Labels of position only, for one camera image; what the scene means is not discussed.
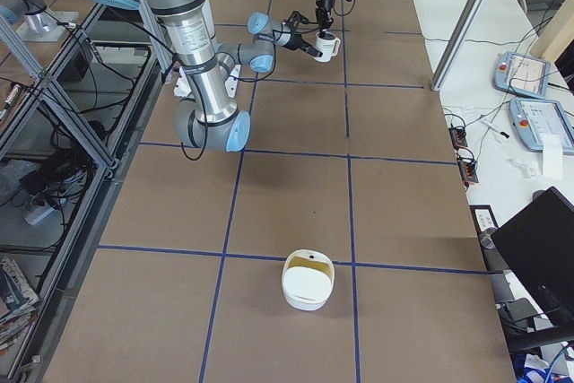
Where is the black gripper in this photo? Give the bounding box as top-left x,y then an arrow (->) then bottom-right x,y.
282,26 -> 323,58
315,0 -> 335,39

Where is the white mug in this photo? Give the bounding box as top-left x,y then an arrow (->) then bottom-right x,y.
315,31 -> 341,63

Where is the upper orange black connector box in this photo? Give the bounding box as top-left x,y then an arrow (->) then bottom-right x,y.
448,126 -> 467,149

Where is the orange black connector box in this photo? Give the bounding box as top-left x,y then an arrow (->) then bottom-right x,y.
457,157 -> 479,187
448,126 -> 467,149

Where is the upper teach pendant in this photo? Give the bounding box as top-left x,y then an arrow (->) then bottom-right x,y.
493,51 -> 552,99

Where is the teach pendant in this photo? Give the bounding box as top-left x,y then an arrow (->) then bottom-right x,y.
493,51 -> 552,99
509,97 -> 573,155

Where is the lower orange black connector box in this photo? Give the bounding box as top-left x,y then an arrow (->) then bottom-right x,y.
457,157 -> 479,187

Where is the white side table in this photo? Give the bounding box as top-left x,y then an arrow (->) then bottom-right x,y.
413,0 -> 573,223

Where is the lower teach pendant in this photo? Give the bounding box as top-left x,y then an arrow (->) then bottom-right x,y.
509,97 -> 573,155

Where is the white oval bin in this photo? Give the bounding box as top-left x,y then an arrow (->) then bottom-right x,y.
281,249 -> 335,311

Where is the black laptop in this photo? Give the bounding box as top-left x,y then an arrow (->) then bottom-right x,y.
491,187 -> 573,326

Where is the white power strip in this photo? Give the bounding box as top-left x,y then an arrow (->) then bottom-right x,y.
23,204 -> 57,226

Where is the stack of magazines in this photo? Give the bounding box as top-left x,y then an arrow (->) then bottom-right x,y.
1,255 -> 40,352

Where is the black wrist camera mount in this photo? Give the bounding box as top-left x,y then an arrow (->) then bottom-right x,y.
284,11 -> 309,32

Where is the white pedestal column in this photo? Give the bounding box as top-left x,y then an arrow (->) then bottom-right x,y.
173,63 -> 241,100

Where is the aluminium frame post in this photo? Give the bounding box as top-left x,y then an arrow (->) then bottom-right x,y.
430,0 -> 485,91

